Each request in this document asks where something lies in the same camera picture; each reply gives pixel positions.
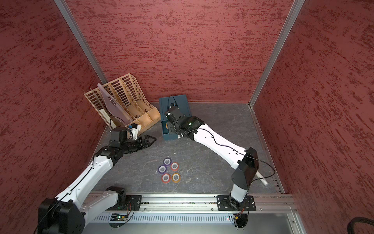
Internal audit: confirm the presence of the purple tape roll back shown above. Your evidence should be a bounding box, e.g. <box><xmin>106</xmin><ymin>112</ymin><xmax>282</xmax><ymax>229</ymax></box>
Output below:
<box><xmin>163</xmin><ymin>158</ymin><xmax>172</xmax><ymax>167</ymax></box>

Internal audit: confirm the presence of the white beige paper folder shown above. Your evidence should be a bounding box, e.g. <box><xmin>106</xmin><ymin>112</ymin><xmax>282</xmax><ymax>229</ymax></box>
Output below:
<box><xmin>95</xmin><ymin>99</ymin><xmax>113</xmax><ymax>129</ymax></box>

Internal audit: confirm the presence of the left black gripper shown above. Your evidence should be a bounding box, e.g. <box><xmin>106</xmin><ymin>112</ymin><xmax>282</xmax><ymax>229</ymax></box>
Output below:
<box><xmin>121</xmin><ymin>135</ymin><xmax>157</xmax><ymax>153</ymax></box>

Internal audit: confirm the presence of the red tape roll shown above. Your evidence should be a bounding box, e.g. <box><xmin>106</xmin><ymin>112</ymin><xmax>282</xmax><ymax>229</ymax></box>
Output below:
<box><xmin>161</xmin><ymin>173</ymin><xmax>171</xmax><ymax>184</ymax></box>
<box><xmin>170</xmin><ymin>162</ymin><xmax>179</xmax><ymax>171</ymax></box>

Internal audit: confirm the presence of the aluminium front rail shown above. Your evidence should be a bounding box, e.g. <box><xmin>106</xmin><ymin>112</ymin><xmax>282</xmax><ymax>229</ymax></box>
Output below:
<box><xmin>84</xmin><ymin>193</ymin><xmax>306</xmax><ymax>234</ymax></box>

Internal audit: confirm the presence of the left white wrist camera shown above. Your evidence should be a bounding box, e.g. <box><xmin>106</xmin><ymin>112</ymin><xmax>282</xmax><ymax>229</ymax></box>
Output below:
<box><xmin>128</xmin><ymin>123</ymin><xmax>141</xmax><ymax>140</ymax></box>

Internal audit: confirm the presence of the grey translucent folder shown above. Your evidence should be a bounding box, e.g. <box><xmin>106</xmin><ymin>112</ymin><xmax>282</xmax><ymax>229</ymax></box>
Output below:
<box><xmin>97</xmin><ymin>83</ymin><xmax>133</xmax><ymax>125</ymax></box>

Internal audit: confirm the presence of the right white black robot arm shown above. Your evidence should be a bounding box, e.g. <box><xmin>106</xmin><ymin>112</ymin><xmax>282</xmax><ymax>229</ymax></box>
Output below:
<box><xmin>164</xmin><ymin>106</ymin><xmax>259</xmax><ymax>204</ymax></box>

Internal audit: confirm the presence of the orange tape roll front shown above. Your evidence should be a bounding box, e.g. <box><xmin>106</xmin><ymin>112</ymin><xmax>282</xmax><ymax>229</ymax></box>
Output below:
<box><xmin>171</xmin><ymin>173</ymin><xmax>181</xmax><ymax>183</ymax></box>

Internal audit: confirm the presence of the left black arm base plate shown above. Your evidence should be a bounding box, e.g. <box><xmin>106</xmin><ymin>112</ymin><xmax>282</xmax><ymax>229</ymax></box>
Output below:
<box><xmin>107</xmin><ymin>195</ymin><xmax>143</xmax><ymax>212</ymax></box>

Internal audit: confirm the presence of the left aluminium corner post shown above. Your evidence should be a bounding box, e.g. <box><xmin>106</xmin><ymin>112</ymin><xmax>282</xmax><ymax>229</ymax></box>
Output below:
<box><xmin>54</xmin><ymin>0</ymin><xmax>108</xmax><ymax>83</ymax></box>

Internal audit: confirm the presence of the teal three drawer cabinet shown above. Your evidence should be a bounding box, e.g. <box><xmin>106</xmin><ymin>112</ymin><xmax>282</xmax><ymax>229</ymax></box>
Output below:
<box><xmin>159</xmin><ymin>95</ymin><xmax>192</xmax><ymax>141</ymax></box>

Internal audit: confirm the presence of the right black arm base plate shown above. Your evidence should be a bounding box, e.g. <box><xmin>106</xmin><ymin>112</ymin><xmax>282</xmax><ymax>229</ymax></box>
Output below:
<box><xmin>216</xmin><ymin>195</ymin><xmax>256</xmax><ymax>212</ymax></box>

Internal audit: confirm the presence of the aluminium corner post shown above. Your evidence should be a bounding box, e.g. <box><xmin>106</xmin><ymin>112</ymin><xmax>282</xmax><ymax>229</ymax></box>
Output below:
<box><xmin>54</xmin><ymin>0</ymin><xmax>108</xmax><ymax>83</ymax></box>
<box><xmin>248</xmin><ymin>0</ymin><xmax>305</xmax><ymax>109</ymax></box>

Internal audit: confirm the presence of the purple tape roll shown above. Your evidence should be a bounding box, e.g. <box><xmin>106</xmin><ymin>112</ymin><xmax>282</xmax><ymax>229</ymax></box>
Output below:
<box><xmin>163</xmin><ymin>158</ymin><xmax>172</xmax><ymax>167</ymax></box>
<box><xmin>158</xmin><ymin>165</ymin><xmax>167</xmax><ymax>175</ymax></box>

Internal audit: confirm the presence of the red tape roll middle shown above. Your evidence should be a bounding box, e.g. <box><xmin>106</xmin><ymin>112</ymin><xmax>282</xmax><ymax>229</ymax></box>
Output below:
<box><xmin>170</xmin><ymin>162</ymin><xmax>179</xmax><ymax>171</ymax></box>

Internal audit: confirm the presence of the right aluminium corner post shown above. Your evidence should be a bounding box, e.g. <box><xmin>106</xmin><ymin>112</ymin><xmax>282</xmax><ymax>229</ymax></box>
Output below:
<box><xmin>248</xmin><ymin>0</ymin><xmax>305</xmax><ymax>109</ymax></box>

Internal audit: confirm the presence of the beige plastic file organizer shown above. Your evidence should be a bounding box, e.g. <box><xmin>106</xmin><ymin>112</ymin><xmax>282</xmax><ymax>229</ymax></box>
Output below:
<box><xmin>84</xmin><ymin>73</ymin><xmax>161</xmax><ymax>135</ymax></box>

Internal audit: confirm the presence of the black cable loop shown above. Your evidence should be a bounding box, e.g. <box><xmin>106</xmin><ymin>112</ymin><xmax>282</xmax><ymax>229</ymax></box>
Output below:
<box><xmin>346</xmin><ymin>216</ymin><xmax>374</xmax><ymax>234</ymax></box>

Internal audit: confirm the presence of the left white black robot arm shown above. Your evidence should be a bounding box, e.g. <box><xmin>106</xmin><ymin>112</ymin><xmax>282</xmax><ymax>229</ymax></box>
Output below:
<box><xmin>34</xmin><ymin>127</ymin><xmax>157</xmax><ymax>234</ymax></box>

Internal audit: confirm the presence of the red tape roll front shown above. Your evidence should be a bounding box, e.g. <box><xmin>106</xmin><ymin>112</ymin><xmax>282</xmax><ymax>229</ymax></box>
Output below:
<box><xmin>161</xmin><ymin>173</ymin><xmax>171</xmax><ymax>184</ymax></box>

